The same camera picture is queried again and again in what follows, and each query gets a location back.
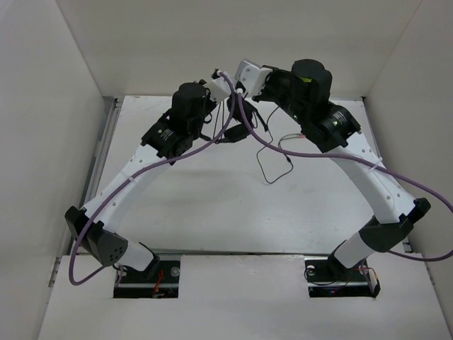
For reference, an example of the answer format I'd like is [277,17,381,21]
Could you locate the purple cable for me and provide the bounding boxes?
[67,70,246,286]
[235,90,453,263]

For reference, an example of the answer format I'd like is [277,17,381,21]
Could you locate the black headphone cable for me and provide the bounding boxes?
[212,97,307,185]

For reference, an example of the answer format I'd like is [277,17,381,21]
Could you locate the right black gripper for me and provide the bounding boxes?
[253,63,309,125]

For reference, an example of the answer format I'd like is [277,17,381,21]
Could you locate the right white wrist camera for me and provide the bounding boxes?
[234,59,273,96]

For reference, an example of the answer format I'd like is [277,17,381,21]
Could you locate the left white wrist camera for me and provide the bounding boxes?
[206,70,235,104]

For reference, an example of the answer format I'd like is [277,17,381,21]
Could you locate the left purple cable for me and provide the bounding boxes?
[67,70,246,286]

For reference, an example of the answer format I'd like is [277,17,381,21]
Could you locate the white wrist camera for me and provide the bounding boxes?
[206,70,235,104]
[234,59,273,96]

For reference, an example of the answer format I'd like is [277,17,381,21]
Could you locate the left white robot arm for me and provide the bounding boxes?
[64,78,231,285]

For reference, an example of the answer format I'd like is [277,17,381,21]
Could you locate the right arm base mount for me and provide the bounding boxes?
[304,256,381,299]

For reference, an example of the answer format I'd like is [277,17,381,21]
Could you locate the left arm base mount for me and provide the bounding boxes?
[113,254,181,299]

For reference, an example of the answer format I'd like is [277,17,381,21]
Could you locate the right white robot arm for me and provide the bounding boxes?
[241,59,431,279]

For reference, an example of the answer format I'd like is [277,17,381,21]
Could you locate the black headphones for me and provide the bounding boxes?
[216,98,268,144]

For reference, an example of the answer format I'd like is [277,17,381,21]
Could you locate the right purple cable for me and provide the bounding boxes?
[235,90,453,263]

